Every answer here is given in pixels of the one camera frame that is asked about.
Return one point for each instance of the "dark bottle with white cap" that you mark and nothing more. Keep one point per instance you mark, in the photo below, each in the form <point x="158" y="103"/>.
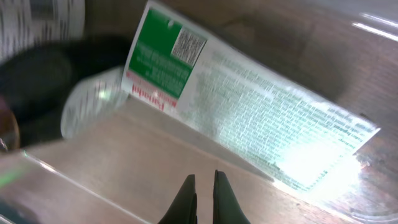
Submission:
<point x="36" y="83"/>

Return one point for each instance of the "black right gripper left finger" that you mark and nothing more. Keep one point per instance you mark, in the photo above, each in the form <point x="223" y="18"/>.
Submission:
<point x="183" y="209"/>

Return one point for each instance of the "clear plastic container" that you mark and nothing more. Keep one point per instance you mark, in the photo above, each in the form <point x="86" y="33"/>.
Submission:
<point x="128" y="167"/>

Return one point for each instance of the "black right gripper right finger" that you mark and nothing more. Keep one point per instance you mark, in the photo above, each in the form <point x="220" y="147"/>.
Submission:
<point x="226" y="209"/>

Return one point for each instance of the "white medicine box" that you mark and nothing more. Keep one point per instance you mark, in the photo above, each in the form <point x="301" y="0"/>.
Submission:
<point x="282" y="128"/>

